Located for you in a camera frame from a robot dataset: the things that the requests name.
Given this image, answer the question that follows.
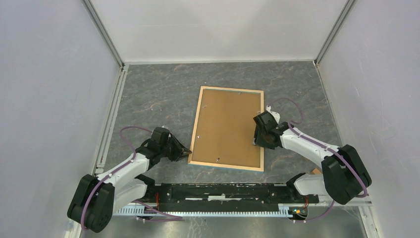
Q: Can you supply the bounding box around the wooden picture frame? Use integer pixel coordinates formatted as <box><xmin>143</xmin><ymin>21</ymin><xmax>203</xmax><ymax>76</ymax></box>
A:
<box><xmin>187</xmin><ymin>86</ymin><xmax>265</xmax><ymax>173</ymax></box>

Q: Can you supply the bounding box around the corner aluminium profile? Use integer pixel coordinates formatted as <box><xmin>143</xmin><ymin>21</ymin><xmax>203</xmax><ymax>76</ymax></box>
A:
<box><xmin>314</xmin><ymin>0</ymin><xmax>357</xmax><ymax>67</ymax></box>
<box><xmin>81</xmin><ymin>0</ymin><xmax>125</xmax><ymax>68</ymax></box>

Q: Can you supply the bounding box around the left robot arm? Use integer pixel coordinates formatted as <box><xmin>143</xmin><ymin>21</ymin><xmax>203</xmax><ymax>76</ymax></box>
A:
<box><xmin>67</xmin><ymin>127</ymin><xmax>192</xmax><ymax>233</ymax></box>

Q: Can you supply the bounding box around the right corner aluminium profile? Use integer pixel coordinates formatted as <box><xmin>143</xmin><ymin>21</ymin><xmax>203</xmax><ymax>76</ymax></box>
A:
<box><xmin>314</xmin><ymin>0</ymin><xmax>357</xmax><ymax>67</ymax></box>

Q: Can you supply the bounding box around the left corner aluminium profile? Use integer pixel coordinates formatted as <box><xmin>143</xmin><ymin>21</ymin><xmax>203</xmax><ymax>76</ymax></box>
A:
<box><xmin>81</xmin><ymin>0</ymin><xmax>125</xmax><ymax>68</ymax></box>

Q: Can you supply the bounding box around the aluminium rail frame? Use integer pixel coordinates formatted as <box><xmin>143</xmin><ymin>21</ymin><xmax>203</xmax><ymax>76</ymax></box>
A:
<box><xmin>65</xmin><ymin>181</ymin><xmax>371</xmax><ymax>238</ymax></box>

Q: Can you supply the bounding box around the toothed cable duct strip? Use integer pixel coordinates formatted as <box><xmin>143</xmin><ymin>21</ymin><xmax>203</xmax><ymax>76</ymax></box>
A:
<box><xmin>114</xmin><ymin>204</ymin><xmax>293</xmax><ymax>218</ymax></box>

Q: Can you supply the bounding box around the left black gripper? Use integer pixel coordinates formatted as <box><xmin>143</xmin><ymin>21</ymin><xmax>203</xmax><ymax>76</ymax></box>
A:
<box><xmin>159</xmin><ymin>135</ymin><xmax>192</xmax><ymax>162</ymax></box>

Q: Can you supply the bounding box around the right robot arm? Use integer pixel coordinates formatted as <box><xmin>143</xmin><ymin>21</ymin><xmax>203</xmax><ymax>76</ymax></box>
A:
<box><xmin>253</xmin><ymin>111</ymin><xmax>372</xmax><ymax>205</ymax></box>

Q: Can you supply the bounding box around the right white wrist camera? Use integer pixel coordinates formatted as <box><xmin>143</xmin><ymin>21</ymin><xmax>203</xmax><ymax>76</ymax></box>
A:
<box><xmin>265</xmin><ymin>105</ymin><xmax>280</xmax><ymax>124</ymax></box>

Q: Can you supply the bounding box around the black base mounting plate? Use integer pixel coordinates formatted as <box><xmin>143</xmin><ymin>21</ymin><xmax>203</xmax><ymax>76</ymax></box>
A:
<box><xmin>140</xmin><ymin>183</ymin><xmax>319</xmax><ymax>212</ymax></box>

